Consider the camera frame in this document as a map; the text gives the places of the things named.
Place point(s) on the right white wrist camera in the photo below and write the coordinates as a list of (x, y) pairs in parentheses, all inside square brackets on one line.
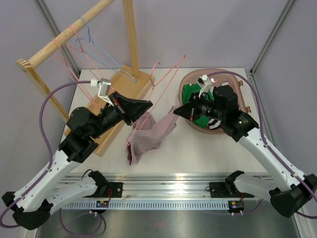
[(205, 84)]

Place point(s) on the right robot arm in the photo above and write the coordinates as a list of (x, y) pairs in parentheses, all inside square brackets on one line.
[(290, 189)]

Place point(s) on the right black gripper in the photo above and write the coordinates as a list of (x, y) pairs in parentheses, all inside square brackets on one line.
[(187, 110)]

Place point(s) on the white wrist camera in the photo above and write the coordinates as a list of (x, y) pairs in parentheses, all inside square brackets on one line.
[(104, 86), (205, 84)]

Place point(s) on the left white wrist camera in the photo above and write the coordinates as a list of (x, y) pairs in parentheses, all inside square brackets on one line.
[(104, 86)]

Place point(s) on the aluminium mounting rail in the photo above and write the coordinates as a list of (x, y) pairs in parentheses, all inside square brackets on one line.
[(179, 191)]

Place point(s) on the pink wire hanger back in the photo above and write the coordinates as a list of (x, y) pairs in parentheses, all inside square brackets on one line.
[(156, 85)]

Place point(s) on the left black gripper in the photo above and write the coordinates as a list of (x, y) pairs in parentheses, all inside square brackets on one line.
[(128, 109)]

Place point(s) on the mauve tank top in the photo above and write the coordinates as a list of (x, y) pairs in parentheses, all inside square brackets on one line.
[(147, 134)]

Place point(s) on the black white striped tank top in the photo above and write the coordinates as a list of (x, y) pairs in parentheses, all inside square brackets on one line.
[(213, 124)]

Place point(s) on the pink wire hanger front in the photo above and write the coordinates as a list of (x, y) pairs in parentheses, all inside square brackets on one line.
[(71, 73)]

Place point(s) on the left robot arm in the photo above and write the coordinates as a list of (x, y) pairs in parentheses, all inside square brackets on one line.
[(38, 200)]

